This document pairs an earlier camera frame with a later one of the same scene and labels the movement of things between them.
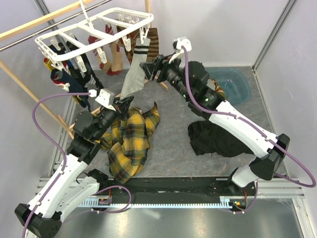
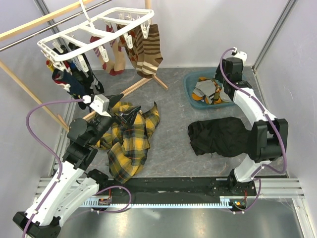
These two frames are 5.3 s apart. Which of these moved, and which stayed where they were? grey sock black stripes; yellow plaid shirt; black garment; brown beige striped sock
Moved: grey sock black stripes
Stayed: yellow plaid shirt; black garment; brown beige striped sock
